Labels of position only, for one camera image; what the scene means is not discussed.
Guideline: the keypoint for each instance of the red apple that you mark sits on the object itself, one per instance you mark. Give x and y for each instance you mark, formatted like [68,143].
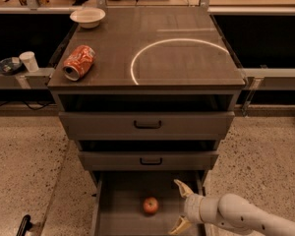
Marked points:
[150,205]

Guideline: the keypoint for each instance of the white ceramic bowl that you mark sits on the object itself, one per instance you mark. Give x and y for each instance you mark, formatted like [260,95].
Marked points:
[88,18]

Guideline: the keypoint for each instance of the grey drawer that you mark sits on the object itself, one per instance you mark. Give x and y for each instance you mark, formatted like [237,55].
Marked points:
[147,155]
[118,209]
[211,125]

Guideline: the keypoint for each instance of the grey drawer cabinet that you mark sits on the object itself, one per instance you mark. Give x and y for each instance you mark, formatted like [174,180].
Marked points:
[152,59]

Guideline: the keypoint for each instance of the black handle on floor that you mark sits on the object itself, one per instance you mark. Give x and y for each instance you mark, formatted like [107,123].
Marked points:
[25,226]

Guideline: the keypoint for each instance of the crushed orange soda can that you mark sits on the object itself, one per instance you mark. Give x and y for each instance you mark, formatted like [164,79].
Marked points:
[78,63]

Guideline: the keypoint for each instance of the metal shelf rail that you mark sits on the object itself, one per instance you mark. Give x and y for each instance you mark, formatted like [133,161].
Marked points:
[27,80]

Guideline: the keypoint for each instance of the top grey drawer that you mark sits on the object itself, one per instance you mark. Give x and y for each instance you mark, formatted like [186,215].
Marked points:
[211,125]

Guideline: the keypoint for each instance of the white paper cup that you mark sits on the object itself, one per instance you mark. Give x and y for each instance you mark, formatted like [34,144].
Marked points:
[28,58]

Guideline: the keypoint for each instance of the dark blue bowl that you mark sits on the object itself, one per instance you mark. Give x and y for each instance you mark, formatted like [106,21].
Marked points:
[10,66]

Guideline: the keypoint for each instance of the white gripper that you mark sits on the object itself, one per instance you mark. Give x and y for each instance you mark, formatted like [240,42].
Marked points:
[191,207]

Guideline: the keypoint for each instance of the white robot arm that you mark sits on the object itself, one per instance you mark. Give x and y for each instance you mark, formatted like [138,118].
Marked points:
[229,212]

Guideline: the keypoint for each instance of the middle grey drawer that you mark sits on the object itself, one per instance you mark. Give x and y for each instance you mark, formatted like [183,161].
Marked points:
[147,155]

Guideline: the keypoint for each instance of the bottom grey drawer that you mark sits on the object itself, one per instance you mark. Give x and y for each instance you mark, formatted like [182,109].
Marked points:
[118,209]

